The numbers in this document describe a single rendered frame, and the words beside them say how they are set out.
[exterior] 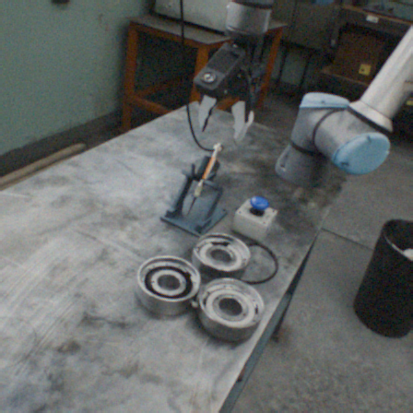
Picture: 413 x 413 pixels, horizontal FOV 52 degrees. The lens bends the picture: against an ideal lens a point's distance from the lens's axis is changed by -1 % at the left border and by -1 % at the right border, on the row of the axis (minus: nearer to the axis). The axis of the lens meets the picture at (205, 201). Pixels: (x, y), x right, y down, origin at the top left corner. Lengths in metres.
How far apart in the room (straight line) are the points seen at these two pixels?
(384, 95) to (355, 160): 0.15
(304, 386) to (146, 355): 1.14
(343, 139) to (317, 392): 1.03
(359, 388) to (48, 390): 1.38
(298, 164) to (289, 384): 0.88
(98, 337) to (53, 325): 0.07
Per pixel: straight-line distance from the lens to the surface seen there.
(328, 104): 1.09
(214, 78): 0.75
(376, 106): 1.02
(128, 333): 0.68
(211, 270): 0.75
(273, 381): 1.70
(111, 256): 0.80
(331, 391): 1.76
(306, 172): 1.14
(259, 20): 0.79
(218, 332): 0.67
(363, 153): 1.01
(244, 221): 0.89
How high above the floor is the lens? 1.32
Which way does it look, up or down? 32 degrees down
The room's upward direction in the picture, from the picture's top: 12 degrees clockwise
